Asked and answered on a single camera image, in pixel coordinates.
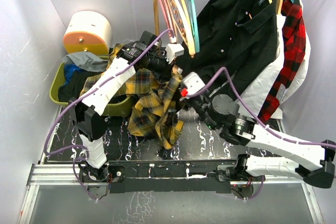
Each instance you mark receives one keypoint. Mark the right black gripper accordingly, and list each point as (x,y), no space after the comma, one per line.
(187,102)

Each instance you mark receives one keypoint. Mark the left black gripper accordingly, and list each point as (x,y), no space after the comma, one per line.
(165,74)

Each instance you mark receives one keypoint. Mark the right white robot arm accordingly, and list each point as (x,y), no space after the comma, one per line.
(310,161)

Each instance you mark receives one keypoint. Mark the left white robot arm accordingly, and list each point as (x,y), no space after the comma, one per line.
(86,112)

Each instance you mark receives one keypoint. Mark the cream plastic hanger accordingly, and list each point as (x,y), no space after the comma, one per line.
(183,25)

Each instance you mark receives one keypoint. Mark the black hanging shirt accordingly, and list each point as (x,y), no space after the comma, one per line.
(240,35)

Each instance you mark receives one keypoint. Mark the pink plastic hanger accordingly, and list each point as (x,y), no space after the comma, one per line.
(168,17)

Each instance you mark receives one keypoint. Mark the teal plastic hanger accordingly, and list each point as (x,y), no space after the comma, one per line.
(194,25)

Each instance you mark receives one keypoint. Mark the red plaid hanging shirt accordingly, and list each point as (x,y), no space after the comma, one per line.
(293,70)

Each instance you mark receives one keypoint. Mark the white quilted jacket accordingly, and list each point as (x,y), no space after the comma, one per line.
(255,94)

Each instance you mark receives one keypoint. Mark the olive green laundry bin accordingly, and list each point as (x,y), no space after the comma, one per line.
(98,99)

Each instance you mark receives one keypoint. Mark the grey garment in bin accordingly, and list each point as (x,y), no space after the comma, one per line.
(86,60)

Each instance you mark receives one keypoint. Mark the cream round drawer box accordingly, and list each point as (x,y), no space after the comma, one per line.
(88,31)

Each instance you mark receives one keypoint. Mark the blue garment in bin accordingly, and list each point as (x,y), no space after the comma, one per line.
(69,70)

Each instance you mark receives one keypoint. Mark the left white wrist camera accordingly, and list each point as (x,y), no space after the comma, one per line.
(173,50)

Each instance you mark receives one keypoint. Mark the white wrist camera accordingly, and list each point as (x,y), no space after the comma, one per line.
(173,50)
(192,84)

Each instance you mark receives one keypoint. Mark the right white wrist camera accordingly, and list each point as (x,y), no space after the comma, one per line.
(192,84)

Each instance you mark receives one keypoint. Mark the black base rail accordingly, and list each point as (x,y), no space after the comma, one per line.
(215,175)

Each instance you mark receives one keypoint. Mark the aluminium table frame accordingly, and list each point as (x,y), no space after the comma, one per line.
(54,196)

